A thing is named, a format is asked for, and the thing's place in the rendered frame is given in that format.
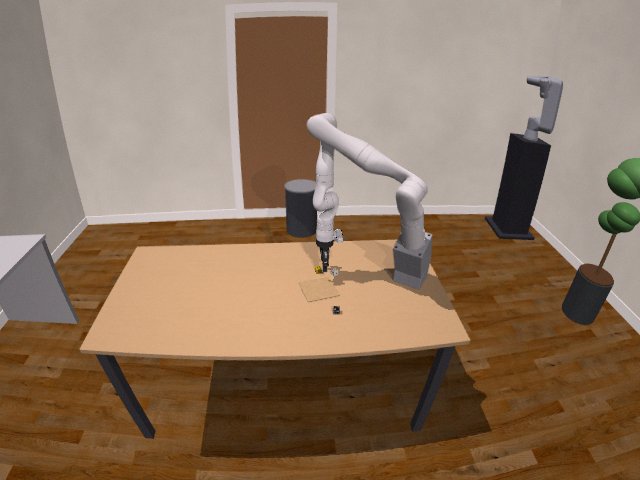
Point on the translucent tan mat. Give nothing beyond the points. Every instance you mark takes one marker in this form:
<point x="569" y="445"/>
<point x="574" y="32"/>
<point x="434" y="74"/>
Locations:
<point x="318" y="289"/>

